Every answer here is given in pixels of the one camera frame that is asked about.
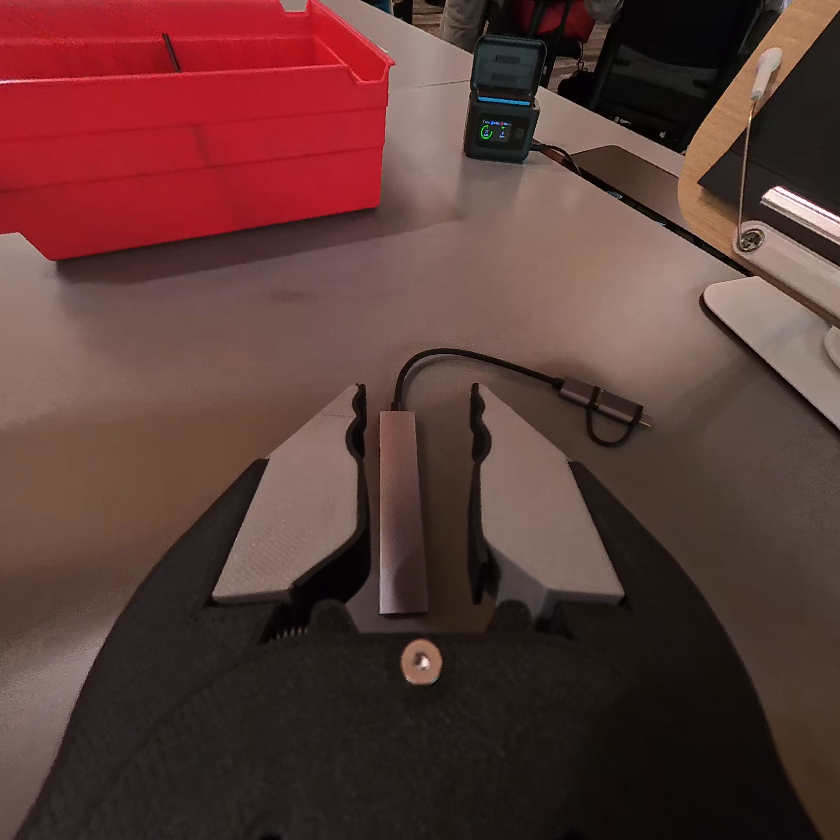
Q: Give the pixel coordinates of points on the black office chair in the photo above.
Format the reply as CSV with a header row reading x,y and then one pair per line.
x,y
656,79

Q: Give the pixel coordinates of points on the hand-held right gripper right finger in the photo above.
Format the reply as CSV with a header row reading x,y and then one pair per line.
x,y
544,518

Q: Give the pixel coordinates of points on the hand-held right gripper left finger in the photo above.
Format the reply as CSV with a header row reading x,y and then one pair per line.
x,y
295,525

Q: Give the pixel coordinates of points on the wood-rimmed black monitor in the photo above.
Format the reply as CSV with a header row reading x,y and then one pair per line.
x,y
800,144

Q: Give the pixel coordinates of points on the red plastic bin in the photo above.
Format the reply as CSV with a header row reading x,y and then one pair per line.
x,y
197,164

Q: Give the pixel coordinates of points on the red basket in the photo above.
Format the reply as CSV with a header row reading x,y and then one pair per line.
x,y
558,16

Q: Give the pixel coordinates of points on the grey USB hub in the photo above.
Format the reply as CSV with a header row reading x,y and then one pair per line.
x,y
403,512

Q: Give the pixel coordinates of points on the dark battery charging case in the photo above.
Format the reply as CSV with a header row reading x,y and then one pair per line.
x,y
502,131

